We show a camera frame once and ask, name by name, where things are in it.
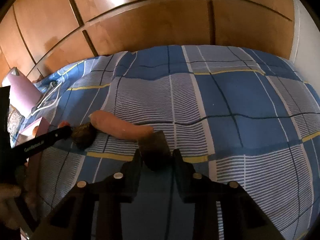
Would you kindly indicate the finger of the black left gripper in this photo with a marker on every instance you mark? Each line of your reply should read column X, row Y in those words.
column 40, row 143

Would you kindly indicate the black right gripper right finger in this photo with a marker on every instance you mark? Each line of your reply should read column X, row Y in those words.
column 219, row 208

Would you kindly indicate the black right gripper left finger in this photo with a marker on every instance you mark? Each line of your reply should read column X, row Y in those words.
column 94, row 209

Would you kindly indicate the small red tomato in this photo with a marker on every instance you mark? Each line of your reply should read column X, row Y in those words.
column 63, row 124

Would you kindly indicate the dark brown mangosteen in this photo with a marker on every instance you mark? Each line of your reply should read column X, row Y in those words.
column 84, row 135

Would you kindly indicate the orange carrot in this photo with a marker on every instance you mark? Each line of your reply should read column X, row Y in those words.
column 110, row 124

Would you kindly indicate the small tangerine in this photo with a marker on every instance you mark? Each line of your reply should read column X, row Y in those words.
column 35, row 130

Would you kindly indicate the operator hand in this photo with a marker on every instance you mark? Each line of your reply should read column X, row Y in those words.
column 19, row 196

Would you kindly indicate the pink white shallow tray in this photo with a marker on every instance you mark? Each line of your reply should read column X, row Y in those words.
column 26, row 134

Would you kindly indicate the silver ornate tissue box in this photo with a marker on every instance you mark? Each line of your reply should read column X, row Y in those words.
column 14, row 121

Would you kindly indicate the pink electric kettle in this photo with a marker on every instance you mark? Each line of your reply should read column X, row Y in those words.
column 23, row 94

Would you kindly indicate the blue plaid tablecloth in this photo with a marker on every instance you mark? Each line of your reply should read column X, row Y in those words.
column 235, row 113

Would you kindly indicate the wooden wall cabinet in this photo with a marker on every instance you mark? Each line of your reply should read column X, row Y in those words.
column 40, row 36

